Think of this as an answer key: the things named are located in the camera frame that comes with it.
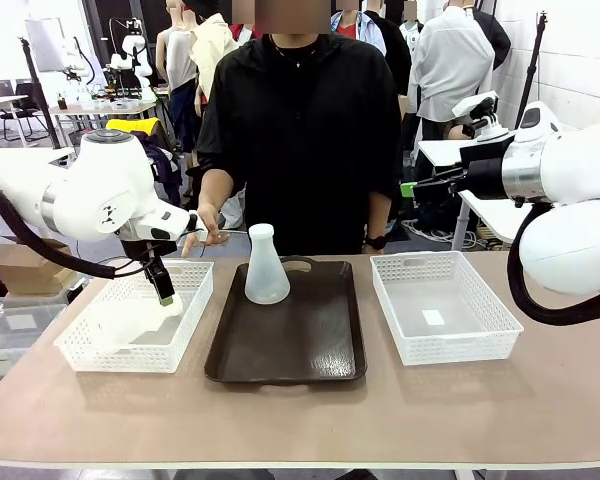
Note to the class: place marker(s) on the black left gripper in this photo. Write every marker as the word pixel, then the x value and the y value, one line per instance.
pixel 137 248

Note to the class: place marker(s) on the person in blue shirt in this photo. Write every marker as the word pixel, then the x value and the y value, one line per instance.
pixel 367 35

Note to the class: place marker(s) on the dark clothes pile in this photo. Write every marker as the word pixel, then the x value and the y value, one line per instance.
pixel 165 170

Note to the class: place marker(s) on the white perforated basket with label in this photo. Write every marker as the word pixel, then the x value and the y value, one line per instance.
pixel 480 345

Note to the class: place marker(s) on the person right hand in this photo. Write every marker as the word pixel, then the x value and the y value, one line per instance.
pixel 205 220

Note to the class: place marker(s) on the dark brown plastic tray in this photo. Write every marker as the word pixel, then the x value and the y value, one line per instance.
pixel 290 345

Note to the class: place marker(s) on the white conical flask with cap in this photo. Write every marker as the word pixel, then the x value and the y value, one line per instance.
pixel 267 270

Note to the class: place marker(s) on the white light panel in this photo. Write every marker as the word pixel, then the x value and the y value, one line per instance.
pixel 45 45

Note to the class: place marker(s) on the mannequin with black jacket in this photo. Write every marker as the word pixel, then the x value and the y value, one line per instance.
pixel 497 35

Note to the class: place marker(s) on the person in black shirt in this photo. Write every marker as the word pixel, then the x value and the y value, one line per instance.
pixel 305 150

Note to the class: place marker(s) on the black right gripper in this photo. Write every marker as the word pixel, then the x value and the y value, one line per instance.
pixel 482 180

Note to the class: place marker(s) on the black office chair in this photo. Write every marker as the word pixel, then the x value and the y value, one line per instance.
pixel 27 107

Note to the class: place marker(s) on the yellow cloth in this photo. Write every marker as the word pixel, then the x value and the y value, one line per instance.
pixel 130 125

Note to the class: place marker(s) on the person right forearm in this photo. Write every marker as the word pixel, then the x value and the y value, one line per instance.
pixel 215 190

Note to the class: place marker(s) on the clear plastic storage bin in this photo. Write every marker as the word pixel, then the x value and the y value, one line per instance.
pixel 20 320

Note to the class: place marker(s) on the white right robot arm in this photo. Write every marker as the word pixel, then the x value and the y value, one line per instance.
pixel 580 170

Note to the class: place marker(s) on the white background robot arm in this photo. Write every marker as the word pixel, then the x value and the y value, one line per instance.
pixel 132 47

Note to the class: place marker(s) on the white side table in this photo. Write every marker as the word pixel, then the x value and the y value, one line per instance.
pixel 490 210

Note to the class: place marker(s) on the person left forearm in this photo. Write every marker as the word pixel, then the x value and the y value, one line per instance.
pixel 379 215

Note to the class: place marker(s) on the black tripod stand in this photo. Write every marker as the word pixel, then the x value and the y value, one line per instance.
pixel 40 100
pixel 530 80

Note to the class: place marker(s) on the mannequin in black coat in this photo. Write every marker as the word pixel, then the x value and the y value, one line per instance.
pixel 395 55

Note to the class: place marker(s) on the black wristwatch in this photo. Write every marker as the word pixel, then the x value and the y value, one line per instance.
pixel 375 243

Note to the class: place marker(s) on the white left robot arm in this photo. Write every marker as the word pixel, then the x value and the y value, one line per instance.
pixel 105 175

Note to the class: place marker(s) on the mannequin with cream shirt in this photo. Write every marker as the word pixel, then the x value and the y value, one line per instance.
pixel 212 45

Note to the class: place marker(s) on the brown cardboard box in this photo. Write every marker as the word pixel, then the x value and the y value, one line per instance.
pixel 25 265

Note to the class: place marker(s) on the white label sticker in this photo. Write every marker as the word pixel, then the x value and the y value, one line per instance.
pixel 433 317

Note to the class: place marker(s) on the background work table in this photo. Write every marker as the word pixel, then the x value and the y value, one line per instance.
pixel 105 107

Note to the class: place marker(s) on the person in white shirt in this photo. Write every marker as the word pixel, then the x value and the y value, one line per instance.
pixel 450 55

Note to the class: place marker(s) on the mannequin with white tank top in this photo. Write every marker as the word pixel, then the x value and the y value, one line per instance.
pixel 180 55

